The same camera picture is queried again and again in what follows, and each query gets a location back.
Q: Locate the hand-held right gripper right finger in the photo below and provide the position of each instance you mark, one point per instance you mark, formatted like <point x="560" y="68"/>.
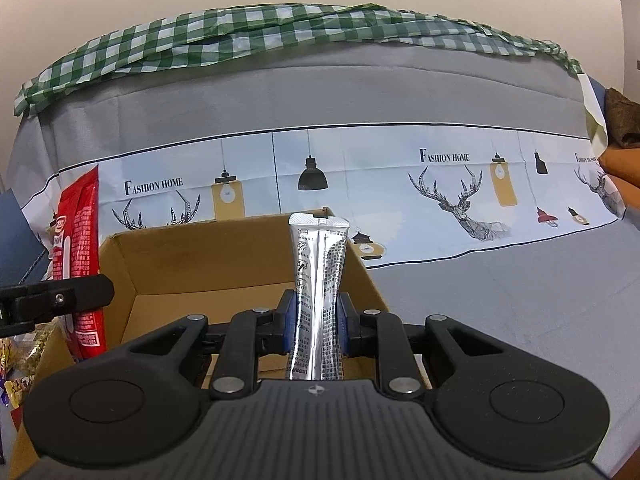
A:
<point x="345" y="325"/>

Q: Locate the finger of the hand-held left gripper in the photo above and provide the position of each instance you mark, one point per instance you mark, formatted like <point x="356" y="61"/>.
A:
<point x="60" y="297"/>

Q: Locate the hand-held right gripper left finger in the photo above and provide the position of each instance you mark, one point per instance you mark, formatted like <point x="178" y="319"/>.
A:
<point x="286" y="325"/>

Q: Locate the red snack bag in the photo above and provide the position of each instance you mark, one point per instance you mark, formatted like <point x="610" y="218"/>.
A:
<point x="80" y="240"/>

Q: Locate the silver stick packet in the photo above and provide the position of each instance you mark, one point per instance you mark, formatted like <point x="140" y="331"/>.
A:
<point x="317" y="270"/>

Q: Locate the clear puffed grain packet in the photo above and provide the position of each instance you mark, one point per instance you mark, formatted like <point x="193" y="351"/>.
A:
<point x="36" y="355"/>

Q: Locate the cardboard box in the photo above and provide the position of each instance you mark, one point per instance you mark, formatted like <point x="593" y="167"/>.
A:
<point x="165" y="260"/>

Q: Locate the dark blue cloth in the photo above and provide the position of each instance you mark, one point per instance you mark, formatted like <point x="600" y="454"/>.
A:
<point x="15" y="230"/>

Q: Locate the yellow purple snack packet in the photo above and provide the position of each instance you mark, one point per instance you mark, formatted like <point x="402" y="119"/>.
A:
<point x="17" y="391"/>

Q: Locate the grey deer print cloth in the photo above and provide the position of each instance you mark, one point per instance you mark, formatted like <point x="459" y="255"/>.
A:
<point x="450" y="290"/>

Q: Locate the green checkered cloth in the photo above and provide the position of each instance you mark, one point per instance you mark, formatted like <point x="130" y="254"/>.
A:
<point x="240" y="30"/>

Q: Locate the orange cushion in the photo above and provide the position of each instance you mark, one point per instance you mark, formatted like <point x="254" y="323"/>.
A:
<point x="622" y="165"/>

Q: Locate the brown fuzzy cloth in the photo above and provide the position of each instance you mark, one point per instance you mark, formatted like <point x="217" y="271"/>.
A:
<point x="624" y="115"/>

